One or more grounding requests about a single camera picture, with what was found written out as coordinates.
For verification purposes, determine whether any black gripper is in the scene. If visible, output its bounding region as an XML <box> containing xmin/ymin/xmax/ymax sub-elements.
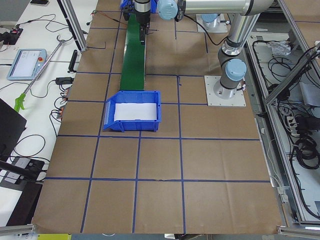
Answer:
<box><xmin>135</xmin><ymin>10</ymin><xmax>151</xmax><ymax>26</ymax></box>

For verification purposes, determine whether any right blue plastic bin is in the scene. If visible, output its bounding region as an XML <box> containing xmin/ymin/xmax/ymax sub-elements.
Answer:
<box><xmin>120</xmin><ymin>0</ymin><xmax>134</xmax><ymax>10</ymax></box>

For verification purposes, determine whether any blue plastic bin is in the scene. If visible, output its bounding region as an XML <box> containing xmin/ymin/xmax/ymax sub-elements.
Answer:
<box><xmin>103</xmin><ymin>90</ymin><xmax>162</xmax><ymax>132</ymax></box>
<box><xmin>120</xmin><ymin>0</ymin><xmax>134</xmax><ymax>10</ymax></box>

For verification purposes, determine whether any green conveyor belt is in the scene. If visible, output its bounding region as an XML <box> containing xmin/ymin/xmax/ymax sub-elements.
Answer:
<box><xmin>119</xmin><ymin>13</ymin><xmax>146</xmax><ymax>91</ymax></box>

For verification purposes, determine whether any left blue plastic bin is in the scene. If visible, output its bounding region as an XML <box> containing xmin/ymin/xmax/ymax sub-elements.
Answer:
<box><xmin>103</xmin><ymin>90</ymin><xmax>162</xmax><ymax>132</ymax></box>

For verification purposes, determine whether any black power adapter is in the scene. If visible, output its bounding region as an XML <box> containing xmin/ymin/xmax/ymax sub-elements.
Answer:
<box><xmin>55</xmin><ymin>77</ymin><xmax>74</xmax><ymax>85</ymax></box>

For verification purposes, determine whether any teach pendant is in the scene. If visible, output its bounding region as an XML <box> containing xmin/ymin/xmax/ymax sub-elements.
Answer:
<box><xmin>6</xmin><ymin>48</ymin><xmax>47</xmax><ymax>81</ymax></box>

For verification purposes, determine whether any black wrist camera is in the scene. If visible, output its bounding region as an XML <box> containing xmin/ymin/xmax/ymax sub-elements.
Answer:
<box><xmin>122</xmin><ymin>5</ymin><xmax>132</xmax><ymax>21</ymax></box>

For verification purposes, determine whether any aluminium frame post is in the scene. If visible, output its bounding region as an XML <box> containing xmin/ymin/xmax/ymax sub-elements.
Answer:
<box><xmin>57</xmin><ymin>0</ymin><xmax>88</xmax><ymax>52</ymax></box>

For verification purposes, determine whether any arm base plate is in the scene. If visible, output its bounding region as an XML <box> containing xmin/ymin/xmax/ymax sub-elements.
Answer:
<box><xmin>204</xmin><ymin>75</ymin><xmax>246</xmax><ymax>107</ymax></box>

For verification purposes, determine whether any green handled reacher grabber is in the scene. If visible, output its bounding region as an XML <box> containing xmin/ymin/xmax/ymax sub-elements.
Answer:
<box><xmin>14</xmin><ymin>35</ymin><xmax>73</xmax><ymax>113</ymax></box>

